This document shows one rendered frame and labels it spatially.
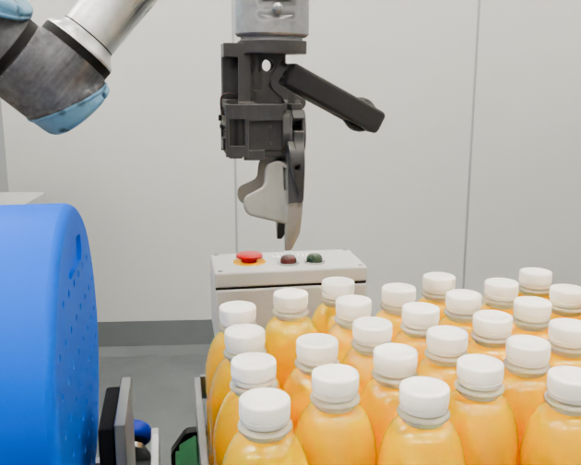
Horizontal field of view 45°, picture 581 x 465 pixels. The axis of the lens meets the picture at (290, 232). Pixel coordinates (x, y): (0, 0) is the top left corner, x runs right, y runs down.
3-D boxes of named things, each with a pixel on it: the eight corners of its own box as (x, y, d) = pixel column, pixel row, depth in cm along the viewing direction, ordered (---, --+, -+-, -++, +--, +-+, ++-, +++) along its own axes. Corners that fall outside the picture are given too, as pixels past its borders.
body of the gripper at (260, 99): (220, 156, 76) (219, 41, 74) (298, 155, 78) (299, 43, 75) (226, 164, 69) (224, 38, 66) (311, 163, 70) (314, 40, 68)
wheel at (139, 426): (107, 417, 74) (106, 435, 73) (150, 413, 75) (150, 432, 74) (111, 435, 78) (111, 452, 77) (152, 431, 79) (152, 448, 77)
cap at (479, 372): (513, 387, 59) (514, 366, 58) (480, 398, 57) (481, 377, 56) (478, 370, 62) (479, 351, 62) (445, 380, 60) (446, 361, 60)
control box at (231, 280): (211, 322, 100) (209, 252, 97) (348, 314, 103) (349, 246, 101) (216, 348, 90) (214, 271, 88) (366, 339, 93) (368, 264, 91)
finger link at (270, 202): (243, 251, 72) (240, 162, 72) (299, 249, 73) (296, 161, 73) (246, 252, 69) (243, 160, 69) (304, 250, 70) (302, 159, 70)
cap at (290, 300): (294, 302, 81) (294, 287, 81) (314, 311, 78) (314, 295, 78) (266, 307, 79) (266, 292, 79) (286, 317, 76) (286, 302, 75)
